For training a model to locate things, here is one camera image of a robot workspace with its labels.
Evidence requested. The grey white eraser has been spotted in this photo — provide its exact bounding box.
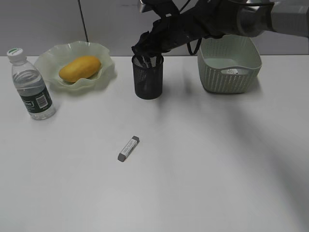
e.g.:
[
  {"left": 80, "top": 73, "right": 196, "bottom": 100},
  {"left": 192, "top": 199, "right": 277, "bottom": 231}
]
[{"left": 118, "top": 136, "right": 140, "bottom": 162}]

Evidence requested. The waste paper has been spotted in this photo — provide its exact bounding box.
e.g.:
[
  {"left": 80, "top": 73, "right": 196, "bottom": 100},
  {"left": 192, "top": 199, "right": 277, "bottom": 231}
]
[{"left": 221, "top": 69, "right": 239, "bottom": 75}]

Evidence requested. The black mesh pen holder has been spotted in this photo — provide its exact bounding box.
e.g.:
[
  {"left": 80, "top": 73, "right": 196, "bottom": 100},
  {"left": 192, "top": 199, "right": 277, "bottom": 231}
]
[{"left": 132, "top": 55, "right": 164, "bottom": 100}]

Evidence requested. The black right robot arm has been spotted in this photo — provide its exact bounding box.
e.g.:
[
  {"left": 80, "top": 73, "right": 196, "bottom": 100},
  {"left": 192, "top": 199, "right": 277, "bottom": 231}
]
[{"left": 132, "top": 0, "right": 309, "bottom": 57}]

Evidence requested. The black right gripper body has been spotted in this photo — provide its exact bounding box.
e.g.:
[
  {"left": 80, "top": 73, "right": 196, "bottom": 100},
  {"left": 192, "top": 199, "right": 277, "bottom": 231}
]
[{"left": 132, "top": 14, "right": 203, "bottom": 57}]

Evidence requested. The yellow mango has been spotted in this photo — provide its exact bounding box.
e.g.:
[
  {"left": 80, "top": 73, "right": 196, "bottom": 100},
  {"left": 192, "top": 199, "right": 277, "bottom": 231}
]
[{"left": 59, "top": 56, "right": 101, "bottom": 83}]

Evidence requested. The black cable left wall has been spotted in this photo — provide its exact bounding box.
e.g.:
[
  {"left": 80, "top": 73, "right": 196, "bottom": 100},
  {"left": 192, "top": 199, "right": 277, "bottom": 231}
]
[{"left": 78, "top": 0, "right": 89, "bottom": 43}]

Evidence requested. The pale green woven basket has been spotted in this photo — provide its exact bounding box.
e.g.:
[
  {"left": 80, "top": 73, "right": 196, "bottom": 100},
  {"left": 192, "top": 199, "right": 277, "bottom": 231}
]
[{"left": 197, "top": 35, "right": 262, "bottom": 94}]

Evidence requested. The black marker pen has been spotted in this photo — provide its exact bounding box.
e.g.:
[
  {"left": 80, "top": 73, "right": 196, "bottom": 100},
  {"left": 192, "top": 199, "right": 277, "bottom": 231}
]
[
  {"left": 142, "top": 56, "right": 152, "bottom": 68},
  {"left": 155, "top": 54, "right": 162, "bottom": 67},
  {"left": 136, "top": 56, "right": 145, "bottom": 67}
]

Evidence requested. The clear water bottle green label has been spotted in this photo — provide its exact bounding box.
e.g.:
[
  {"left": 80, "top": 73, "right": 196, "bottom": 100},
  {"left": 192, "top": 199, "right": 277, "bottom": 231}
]
[{"left": 7, "top": 48, "right": 56, "bottom": 120}]

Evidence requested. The pale green wavy plate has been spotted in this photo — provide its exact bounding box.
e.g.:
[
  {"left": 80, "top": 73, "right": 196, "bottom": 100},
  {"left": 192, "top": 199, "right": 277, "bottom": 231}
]
[{"left": 34, "top": 41, "right": 116, "bottom": 92}]

